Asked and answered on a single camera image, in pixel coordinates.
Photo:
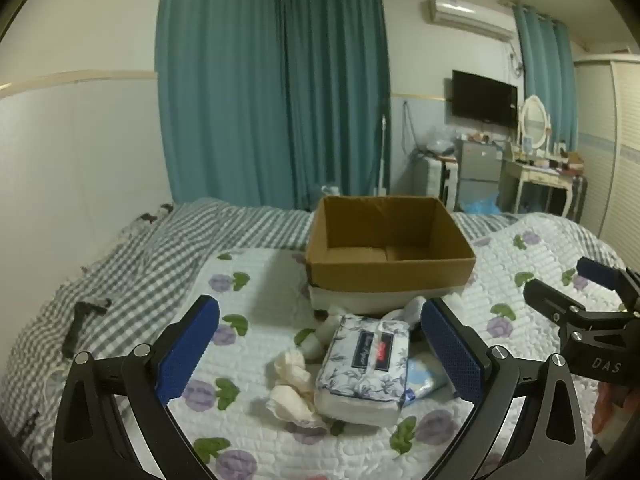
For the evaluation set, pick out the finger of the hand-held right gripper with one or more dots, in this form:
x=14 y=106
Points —
x=552 y=305
x=600 y=271

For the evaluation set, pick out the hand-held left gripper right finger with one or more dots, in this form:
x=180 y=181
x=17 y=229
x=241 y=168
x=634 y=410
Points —
x=452 y=352

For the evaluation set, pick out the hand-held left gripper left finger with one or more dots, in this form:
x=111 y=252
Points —
x=190 y=350

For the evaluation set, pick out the blue white soft packet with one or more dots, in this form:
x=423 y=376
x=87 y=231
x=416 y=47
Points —
x=425 y=377

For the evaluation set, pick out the floral print tissue pack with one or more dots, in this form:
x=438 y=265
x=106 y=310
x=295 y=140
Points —
x=360 y=365

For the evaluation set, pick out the beige socks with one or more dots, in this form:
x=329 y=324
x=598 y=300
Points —
x=290 y=366

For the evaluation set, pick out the beige cloth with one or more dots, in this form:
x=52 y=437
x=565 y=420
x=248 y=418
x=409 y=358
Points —
x=290 y=405

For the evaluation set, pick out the white plush toy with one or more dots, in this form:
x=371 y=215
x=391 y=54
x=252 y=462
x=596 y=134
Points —
x=326 y=332

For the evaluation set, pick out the brown cardboard box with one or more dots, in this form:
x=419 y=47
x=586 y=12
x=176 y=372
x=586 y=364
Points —
x=390 y=232

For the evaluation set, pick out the person's right hand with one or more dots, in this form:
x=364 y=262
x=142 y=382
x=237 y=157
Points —
x=611 y=410

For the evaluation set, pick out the dark suitcase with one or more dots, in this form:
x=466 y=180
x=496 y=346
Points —
x=577 y=197

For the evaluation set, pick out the white floral quilt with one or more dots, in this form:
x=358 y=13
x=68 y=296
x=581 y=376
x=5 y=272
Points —
x=260 y=290

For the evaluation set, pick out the black tool on bed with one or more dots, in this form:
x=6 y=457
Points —
x=82 y=320

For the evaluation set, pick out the white dressing table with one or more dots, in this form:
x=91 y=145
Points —
x=537 y=172

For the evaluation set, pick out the white louvred wardrobe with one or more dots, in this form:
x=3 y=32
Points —
x=615 y=150

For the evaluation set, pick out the blue plastic bag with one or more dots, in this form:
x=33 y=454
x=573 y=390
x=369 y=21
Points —
x=481 y=205

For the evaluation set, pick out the grey mini fridge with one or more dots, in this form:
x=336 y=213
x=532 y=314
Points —
x=477 y=165

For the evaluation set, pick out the white oval vanity mirror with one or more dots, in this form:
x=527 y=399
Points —
x=534 y=120

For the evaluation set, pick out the white suitcase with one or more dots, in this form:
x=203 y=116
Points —
x=434 y=177

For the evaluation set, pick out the clear plastic bag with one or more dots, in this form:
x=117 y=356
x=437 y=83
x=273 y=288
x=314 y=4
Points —
x=441 y=145

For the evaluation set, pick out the crumpled clear floor bag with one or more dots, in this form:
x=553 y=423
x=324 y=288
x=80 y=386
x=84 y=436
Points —
x=330 y=190

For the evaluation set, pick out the white pole mop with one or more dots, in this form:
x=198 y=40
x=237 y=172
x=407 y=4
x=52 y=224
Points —
x=384 y=160

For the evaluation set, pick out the narrow teal window curtain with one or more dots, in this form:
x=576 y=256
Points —
x=547 y=60

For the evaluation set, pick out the wide teal curtain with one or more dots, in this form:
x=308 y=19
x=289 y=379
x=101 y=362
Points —
x=220 y=90

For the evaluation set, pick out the white air conditioner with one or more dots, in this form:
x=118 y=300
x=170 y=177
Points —
x=470 y=15

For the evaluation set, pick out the teal corner curtain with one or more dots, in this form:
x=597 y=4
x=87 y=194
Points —
x=335 y=90

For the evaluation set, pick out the black wall television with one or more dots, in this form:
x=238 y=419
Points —
x=484 y=96

